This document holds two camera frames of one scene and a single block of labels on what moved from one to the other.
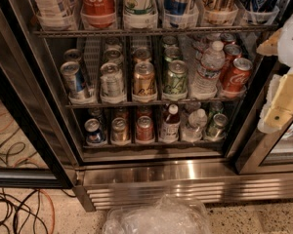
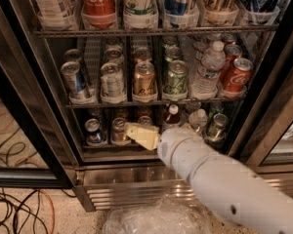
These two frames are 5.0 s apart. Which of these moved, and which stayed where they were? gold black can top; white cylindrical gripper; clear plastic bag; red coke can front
Moved: white cylindrical gripper
Stayed: clear plastic bag; red coke can front; gold black can top
